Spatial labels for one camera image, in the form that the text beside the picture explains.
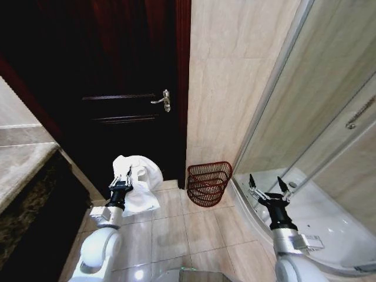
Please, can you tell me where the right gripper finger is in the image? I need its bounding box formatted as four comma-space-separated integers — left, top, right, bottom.
277, 176, 295, 202
249, 173, 267, 201

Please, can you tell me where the white towel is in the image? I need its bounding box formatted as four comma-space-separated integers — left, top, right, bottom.
112, 155, 165, 218

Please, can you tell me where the white shower tray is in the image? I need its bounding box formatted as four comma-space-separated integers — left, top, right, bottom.
229, 167, 376, 270

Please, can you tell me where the marble vanity counter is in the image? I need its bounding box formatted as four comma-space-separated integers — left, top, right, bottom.
0, 140, 92, 282

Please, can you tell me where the dark wooden door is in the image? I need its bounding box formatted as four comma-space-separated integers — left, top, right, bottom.
0, 0, 189, 200

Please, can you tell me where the red wire hamper basket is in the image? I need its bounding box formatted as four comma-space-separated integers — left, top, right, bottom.
186, 160, 234, 207

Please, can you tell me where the silver door handle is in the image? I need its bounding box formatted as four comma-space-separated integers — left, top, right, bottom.
150, 88, 173, 113

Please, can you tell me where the glass shower enclosure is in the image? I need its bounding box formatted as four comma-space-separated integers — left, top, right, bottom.
233, 0, 376, 265

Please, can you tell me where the dark wooden door frame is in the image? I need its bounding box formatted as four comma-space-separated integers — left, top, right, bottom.
174, 0, 192, 190

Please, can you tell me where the silver shower hose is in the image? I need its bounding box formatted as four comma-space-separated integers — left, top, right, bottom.
344, 96, 376, 130

